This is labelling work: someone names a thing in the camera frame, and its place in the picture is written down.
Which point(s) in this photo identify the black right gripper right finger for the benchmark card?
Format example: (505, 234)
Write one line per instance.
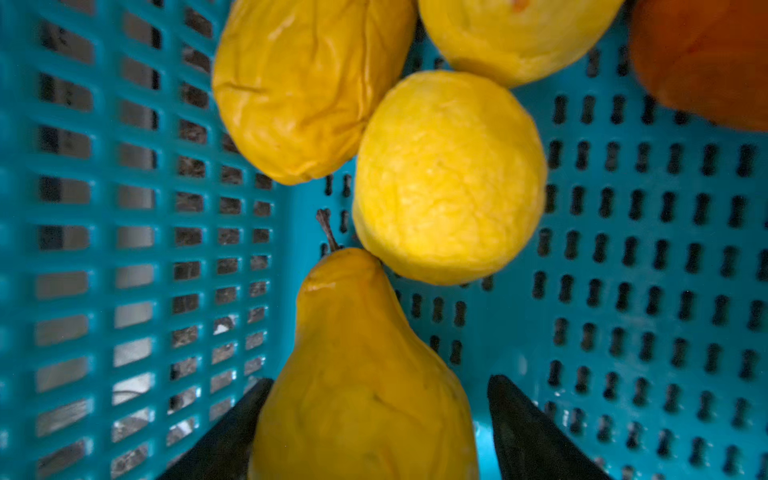
(528, 444)

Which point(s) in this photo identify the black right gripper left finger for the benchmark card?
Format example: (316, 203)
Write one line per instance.
(223, 452)

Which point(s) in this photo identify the yellow round lemon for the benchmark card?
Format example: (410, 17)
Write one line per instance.
(450, 179)

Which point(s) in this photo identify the teal plastic basket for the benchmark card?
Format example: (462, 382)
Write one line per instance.
(149, 273)

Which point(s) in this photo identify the wrinkled yellow lemon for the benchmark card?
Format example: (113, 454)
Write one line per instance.
(296, 82)

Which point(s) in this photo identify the small yellow pear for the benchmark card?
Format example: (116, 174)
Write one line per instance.
(515, 42)

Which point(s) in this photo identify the orange fruit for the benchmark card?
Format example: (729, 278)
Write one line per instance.
(707, 58)

